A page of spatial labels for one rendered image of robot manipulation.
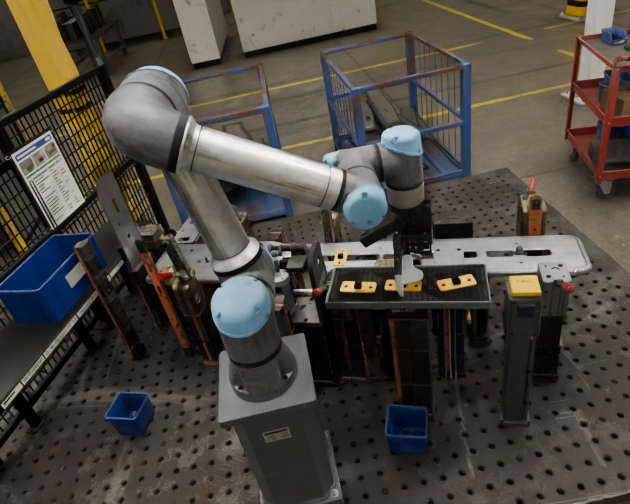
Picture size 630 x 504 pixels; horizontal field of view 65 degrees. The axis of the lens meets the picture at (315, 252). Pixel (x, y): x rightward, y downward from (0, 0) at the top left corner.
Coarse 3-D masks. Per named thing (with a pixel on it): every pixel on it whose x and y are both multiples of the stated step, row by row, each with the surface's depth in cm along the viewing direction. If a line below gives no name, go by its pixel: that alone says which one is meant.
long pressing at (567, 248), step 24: (456, 240) 155; (480, 240) 153; (504, 240) 151; (528, 240) 149; (552, 240) 147; (576, 240) 145; (168, 264) 172; (192, 264) 170; (360, 264) 153; (432, 264) 147; (504, 264) 142; (528, 264) 140; (576, 264) 136
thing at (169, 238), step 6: (162, 234) 146; (168, 234) 146; (174, 234) 147; (162, 240) 145; (168, 240) 144; (174, 240) 146; (168, 246) 146; (174, 246) 146; (168, 252) 148; (174, 252) 148; (180, 252) 149; (174, 258) 150; (180, 258) 149; (174, 264) 152; (180, 264) 151; (186, 264) 152; (180, 270) 154; (186, 270) 153; (180, 276) 155
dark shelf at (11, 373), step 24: (96, 240) 190; (120, 264) 175; (72, 312) 154; (0, 336) 150; (24, 336) 148; (48, 336) 146; (0, 360) 141; (24, 360) 139; (0, 384) 132; (24, 384) 134; (0, 408) 127
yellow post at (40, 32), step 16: (16, 0) 173; (32, 0) 173; (16, 16) 176; (32, 16) 175; (48, 16) 180; (32, 32) 179; (48, 32) 180; (32, 48) 182; (48, 48) 181; (64, 48) 188; (48, 64) 185; (64, 64) 187; (48, 80) 189; (64, 80) 188; (64, 96) 192; (64, 112) 196; (96, 128) 203; (80, 144) 203; (96, 160) 206; (96, 176) 211; (128, 192) 223
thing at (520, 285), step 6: (510, 276) 113; (516, 276) 113; (522, 276) 112; (528, 276) 112; (534, 276) 112; (510, 282) 111; (516, 282) 111; (522, 282) 111; (528, 282) 110; (534, 282) 110; (510, 288) 111; (516, 288) 109; (522, 288) 109; (528, 288) 109; (534, 288) 108; (516, 294) 109; (522, 294) 108; (528, 294) 108; (534, 294) 108; (540, 294) 108
